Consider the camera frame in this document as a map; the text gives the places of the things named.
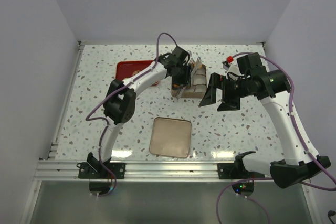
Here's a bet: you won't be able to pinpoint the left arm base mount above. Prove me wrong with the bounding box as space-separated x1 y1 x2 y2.
76 153 126 179

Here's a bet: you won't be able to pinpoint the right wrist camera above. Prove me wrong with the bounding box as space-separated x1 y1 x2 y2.
222 56 240 76

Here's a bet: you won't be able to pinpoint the square tin lid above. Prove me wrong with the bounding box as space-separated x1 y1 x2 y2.
149 117 192 158

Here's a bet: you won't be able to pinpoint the metal tongs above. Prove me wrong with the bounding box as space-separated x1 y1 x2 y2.
171 57 203 99

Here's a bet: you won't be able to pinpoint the square cookie tin box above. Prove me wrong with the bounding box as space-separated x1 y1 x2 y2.
171 64 207 99

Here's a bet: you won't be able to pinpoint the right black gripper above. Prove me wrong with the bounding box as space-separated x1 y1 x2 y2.
200 72 251 112

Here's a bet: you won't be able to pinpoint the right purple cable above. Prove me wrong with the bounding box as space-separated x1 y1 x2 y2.
215 51 336 224

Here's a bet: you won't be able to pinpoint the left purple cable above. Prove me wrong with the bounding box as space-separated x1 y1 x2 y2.
86 32 179 197

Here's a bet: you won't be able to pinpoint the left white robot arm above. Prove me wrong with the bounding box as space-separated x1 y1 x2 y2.
85 46 191 178

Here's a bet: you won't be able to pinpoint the red rectangular tray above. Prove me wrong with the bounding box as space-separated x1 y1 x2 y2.
115 60 152 81

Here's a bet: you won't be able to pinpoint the aluminium front rail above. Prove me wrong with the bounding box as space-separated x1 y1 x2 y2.
34 160 310 182

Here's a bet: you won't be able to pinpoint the purple cable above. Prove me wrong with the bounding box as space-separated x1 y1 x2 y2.
86 32 179 197
215 51 336 224

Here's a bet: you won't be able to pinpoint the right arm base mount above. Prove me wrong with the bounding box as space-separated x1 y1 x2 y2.
217 151 265 179

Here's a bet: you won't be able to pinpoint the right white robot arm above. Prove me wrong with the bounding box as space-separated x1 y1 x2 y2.
200 52 331 188

